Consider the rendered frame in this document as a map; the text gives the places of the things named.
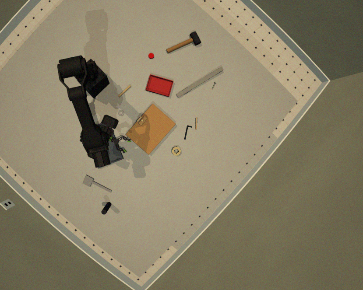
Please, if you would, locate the black-headed mallet with wooden handle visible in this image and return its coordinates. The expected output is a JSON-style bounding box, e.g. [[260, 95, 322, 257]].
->
[[167, 31, 201, 53]]

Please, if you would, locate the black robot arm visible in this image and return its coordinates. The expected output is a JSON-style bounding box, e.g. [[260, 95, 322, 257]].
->
[[57, 55, 111, 168]]

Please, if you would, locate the red shallow tray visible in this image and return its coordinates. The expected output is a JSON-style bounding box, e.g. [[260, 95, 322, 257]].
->
[[146, 74, 174, 97]]

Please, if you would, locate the small wooden block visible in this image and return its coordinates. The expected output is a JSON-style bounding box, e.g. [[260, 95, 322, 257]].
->
[[139, 116, 147, 125]]

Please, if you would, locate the light wooden board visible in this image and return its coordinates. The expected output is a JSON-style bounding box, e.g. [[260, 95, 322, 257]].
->
[[126, 104, 175, 155]]

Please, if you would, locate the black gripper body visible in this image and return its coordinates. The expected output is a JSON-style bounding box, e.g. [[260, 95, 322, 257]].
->
[[88, 115, 119, 159]]

